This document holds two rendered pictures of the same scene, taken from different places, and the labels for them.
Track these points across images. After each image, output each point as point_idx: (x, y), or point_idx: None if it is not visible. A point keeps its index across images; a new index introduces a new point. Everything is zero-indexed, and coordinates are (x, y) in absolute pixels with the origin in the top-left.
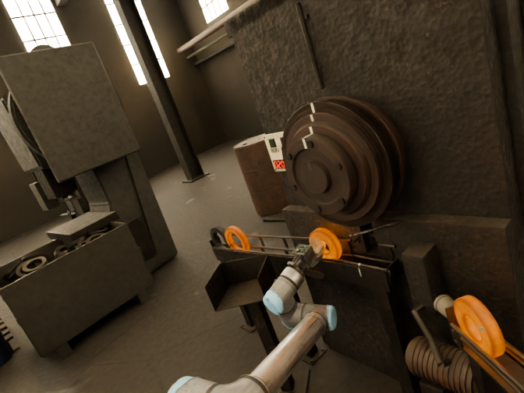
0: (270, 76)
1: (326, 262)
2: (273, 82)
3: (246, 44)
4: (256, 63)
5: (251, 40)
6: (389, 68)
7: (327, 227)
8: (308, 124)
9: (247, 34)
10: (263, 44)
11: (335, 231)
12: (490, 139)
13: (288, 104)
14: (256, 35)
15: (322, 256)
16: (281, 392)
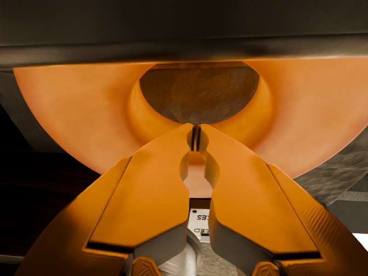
0: (213, 260)
1: (78, 38)
2: (214, 258)
3: (230, 272)
4: (229, 266)
5: (220, 272)
6: None
7: (200, 115)
8: None
9: (222, 274)
10: (204, 269)
11: (156, 95)
12: None
13: (204, 247)
14: (210, 272)
15: (33, 251)
16: None
